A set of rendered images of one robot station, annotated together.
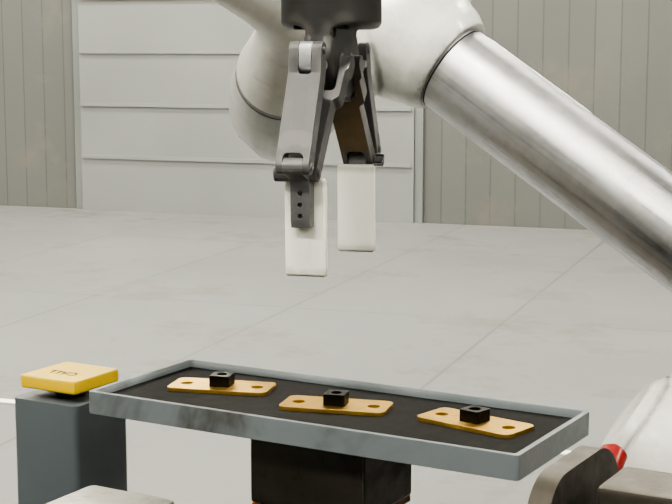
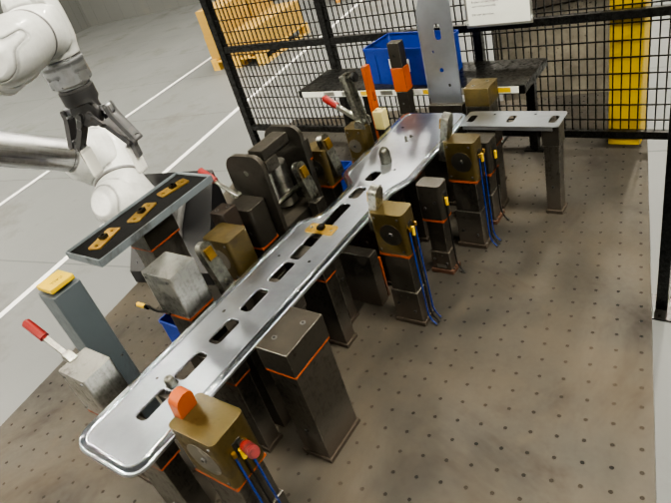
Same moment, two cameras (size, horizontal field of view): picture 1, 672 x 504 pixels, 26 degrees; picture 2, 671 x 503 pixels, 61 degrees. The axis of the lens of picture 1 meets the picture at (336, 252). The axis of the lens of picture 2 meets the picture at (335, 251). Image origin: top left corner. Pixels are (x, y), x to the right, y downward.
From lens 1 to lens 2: 126 cm
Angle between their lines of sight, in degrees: 74
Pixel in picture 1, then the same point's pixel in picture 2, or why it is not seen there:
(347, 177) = (86, 153)
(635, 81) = not seen: outside the picture
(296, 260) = (141, 167)
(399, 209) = not seen: outside the picture
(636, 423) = (115, 198)
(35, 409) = (66, 294)
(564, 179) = (15, 154)
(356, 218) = (95, 164)
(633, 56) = not seen: outside the picture
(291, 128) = (128, 128)
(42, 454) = (77, 305)
